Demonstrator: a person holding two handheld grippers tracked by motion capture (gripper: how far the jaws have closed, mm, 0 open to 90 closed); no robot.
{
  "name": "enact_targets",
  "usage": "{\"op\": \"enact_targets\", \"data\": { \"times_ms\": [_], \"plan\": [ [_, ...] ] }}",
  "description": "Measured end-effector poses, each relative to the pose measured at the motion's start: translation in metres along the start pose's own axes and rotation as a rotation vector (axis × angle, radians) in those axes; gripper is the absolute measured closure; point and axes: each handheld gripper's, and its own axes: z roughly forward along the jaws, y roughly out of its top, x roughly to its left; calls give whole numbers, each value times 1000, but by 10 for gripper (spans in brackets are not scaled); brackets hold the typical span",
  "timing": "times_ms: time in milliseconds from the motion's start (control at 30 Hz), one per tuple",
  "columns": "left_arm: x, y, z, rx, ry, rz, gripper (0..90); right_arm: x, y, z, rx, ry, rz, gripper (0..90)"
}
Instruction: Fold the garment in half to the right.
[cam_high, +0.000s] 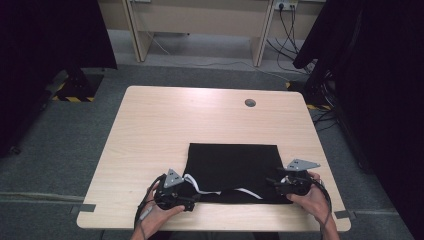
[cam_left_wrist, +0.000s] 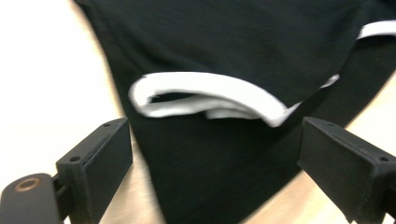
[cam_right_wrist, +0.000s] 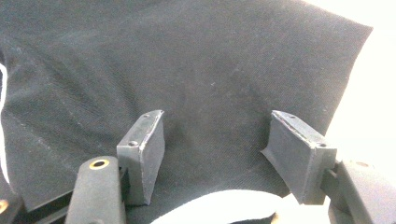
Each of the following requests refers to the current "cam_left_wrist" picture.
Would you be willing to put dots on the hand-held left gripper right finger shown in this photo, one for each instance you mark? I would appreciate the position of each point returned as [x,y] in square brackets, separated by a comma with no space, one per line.
[342,168]

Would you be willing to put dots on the black tank top white trim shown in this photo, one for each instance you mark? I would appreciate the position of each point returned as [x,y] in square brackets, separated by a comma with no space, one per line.
[224,56]

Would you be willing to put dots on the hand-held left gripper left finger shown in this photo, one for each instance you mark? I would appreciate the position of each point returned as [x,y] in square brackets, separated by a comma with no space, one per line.
[102,161]

